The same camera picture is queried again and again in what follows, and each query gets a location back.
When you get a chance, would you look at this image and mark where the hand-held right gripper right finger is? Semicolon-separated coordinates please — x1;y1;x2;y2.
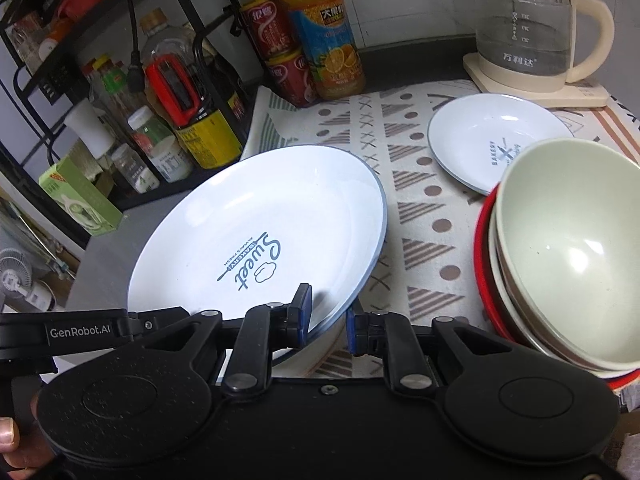
345;307;497;394

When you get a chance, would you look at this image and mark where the patterned fringed table mat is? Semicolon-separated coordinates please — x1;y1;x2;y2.
240;77;640;382

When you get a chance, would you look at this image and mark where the white jar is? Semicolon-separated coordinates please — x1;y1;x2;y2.
147;135;195;184

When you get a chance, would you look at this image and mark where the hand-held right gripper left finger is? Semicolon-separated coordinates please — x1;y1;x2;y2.
167;282;315;397

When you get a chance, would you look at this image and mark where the red drink can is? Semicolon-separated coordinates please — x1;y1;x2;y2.
239;0;296;59
264;47;319;109

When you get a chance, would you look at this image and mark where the red and black bowl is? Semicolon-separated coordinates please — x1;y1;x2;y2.
474;182;640;392

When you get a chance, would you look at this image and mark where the green label bottle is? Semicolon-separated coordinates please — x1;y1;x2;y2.
90;55;146;127

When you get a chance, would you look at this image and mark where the glass kettle with cream handle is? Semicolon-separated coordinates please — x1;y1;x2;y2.
465;0;616;86

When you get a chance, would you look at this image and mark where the person's left hand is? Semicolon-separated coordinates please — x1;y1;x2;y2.
0;390;58;480

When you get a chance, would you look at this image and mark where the thick black cable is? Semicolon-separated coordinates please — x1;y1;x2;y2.
114;0;147;95

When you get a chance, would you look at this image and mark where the black metal rack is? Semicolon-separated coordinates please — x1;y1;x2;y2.
0;0;251;211

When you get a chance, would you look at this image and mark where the small white printed plate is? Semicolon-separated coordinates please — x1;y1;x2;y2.
427;94;575;196

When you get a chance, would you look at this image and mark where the pale green bowl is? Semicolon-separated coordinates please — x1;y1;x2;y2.
487;195;616;374
497;139;640;372

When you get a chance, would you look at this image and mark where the white cup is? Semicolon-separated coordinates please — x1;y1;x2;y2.
65;100;115;159

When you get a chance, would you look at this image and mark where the dark bottle with yellow label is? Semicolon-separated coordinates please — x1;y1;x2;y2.
175;30;246;171

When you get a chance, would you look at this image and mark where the white desk fan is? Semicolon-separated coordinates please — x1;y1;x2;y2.
0;247;57;312

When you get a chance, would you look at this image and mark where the clear plastic bottle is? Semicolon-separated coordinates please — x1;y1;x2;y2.
139;7;201;86

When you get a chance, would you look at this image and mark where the small clear jar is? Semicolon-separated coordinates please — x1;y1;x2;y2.
111;144;161;194

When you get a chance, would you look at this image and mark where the cream kettle base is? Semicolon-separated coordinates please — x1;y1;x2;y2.
462;52;614;109

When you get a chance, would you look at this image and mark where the green cardboard box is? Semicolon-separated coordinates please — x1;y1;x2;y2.
39;155;124;236

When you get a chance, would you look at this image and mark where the orange juice bottle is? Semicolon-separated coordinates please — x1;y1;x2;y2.
275;0;366;101

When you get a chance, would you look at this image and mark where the large white printed plate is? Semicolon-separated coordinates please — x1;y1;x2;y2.
127;145;388;366

